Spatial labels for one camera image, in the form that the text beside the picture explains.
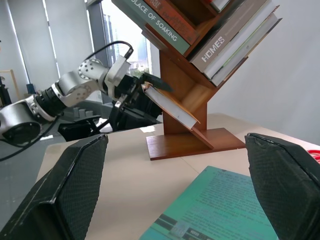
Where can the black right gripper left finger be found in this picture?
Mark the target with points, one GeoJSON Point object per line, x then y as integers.
{"type": "Point", "coordinates": [75, 180]}

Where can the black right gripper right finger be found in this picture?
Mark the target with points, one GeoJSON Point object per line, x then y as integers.
{"type": "Point", "coordinates": [285, 180]}

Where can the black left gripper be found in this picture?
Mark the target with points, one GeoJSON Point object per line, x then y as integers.
{"type": "Point", "coordinates": [128, 86]}

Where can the orange cover book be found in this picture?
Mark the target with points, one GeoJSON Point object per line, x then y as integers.
{"type": "Point", "coordinates": [170, 105]}

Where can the wooden tree bookshelf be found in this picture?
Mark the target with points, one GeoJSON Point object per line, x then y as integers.
{"type": "Point", "coordinates": [180, 77]}

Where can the green Solace of Soaking book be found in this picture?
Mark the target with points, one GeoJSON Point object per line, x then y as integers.
{"type": "Point", "coordinates": [160, 23]}

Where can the taupe HOMES book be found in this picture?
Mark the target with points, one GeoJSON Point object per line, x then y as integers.
{"type": "Point", "coordinates": [212, 50]}

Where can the brown orange spine book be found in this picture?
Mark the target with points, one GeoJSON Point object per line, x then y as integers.
{"type": "Point", "coordinates": [175, 20]}

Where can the white spine book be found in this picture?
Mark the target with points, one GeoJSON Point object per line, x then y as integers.
{"type": "Point", "coordinates": [225, 60]}

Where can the teal printed book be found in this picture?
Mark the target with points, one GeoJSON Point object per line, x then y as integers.
{"type": "Point", "coordinates": [212, 205]}

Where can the grey cover thin book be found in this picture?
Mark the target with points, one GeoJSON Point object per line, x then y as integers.
{"type": "Point", "coordinates": [235, 67]}

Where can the small white book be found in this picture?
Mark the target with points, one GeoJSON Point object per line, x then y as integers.
{"type": "Point", "coordinates": [220, 3]}

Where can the black tripod stand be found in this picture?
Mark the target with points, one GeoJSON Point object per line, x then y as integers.
{"type": "Point", "coordinates": [3, 92]}

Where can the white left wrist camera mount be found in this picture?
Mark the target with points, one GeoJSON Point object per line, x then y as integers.
{"type": "Point", "coordinates": [117, 72]}

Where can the dark window frame post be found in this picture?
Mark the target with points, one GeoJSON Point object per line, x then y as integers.
{"type": "Point", "coordinates": [97, 30]}

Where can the light wooden frame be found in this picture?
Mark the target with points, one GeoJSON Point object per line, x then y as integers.
{"type": "Point", "coordinates": [14, 82]}

